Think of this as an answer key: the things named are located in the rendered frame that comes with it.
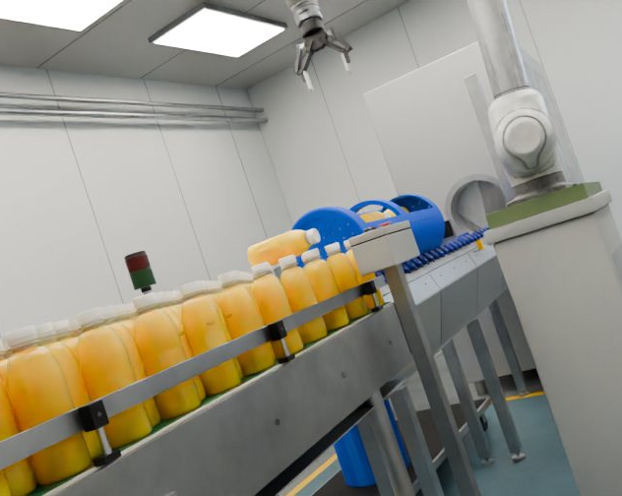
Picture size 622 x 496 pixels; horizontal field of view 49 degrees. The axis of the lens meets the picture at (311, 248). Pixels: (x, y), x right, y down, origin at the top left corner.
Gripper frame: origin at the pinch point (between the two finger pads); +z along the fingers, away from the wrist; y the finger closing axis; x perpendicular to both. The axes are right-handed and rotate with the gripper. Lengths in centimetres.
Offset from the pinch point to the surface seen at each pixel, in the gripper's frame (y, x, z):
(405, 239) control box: 12, -28, 62
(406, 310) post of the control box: 6, -29, 80
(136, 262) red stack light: -59, -43, 45
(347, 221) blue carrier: -7.8, -4.4, 47.0
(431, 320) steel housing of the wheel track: -2, 42, 81
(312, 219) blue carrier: -18.7, -3.4, 42.0
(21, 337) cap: -21, -131, 75
